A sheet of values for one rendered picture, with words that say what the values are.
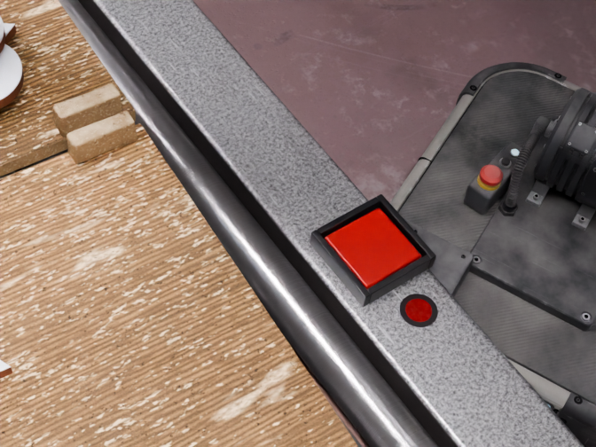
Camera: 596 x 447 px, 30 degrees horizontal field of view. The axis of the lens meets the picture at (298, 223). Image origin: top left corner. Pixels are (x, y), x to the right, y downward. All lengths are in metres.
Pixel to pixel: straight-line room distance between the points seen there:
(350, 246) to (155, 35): 0.30
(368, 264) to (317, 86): 1.39
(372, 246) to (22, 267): 0.29
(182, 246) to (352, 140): 1.32
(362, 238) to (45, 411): 0.30
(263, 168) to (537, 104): 1.10
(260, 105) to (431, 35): 1.42
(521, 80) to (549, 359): 0.57
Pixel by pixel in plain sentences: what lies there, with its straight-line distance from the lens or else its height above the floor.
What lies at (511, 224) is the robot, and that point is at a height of 0.26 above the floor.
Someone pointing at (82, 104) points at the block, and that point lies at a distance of 0.97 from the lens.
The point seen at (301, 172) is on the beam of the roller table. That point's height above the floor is 0.91.
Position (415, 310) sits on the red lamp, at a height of 0.92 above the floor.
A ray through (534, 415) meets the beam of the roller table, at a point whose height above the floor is 0.92.
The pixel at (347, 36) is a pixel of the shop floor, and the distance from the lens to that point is 2.40.
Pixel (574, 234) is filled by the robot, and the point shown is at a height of 0.26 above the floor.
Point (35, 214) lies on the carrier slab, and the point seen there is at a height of 0.94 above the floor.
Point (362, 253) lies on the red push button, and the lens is 0.93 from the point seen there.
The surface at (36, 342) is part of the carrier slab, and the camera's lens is 0.88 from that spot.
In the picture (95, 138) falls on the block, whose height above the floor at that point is 0.96.
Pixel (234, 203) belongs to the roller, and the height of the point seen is 0.92.
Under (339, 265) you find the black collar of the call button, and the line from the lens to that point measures 0.92.
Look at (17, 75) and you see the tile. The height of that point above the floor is 0.97.
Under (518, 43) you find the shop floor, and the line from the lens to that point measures 2.47.
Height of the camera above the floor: 1.70
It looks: 55 degrees down
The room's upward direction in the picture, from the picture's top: 9 degrees clockwise
